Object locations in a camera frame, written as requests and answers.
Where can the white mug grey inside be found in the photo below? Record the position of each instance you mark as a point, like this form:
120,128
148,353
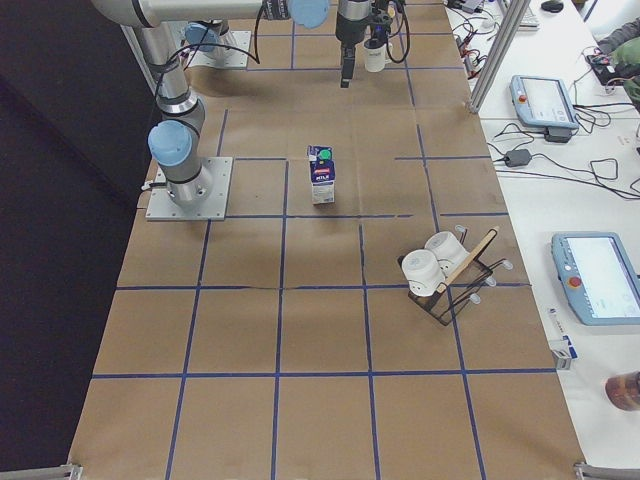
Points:
377,55

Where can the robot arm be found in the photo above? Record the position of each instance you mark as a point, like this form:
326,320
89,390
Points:
309,14
174,141

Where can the blue white milk carton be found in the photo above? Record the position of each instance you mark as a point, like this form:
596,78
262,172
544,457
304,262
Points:
322,174

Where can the white cup on rack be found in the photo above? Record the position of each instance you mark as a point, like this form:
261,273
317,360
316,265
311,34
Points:
422,272
448,250

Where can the teach pendant tablet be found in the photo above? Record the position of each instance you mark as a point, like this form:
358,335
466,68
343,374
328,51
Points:
597,276
544,103

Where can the black power adapter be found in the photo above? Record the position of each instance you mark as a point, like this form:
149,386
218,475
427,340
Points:
517,158

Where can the wooden spatula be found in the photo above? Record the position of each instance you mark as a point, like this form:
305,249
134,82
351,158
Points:
473,256

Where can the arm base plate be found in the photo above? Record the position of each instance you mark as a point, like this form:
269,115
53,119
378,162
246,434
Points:
204,198
228,52

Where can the aluminium frame post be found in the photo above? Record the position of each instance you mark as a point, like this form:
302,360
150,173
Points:
497,52

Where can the black wire cup rack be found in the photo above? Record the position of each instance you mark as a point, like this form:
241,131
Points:
464,290

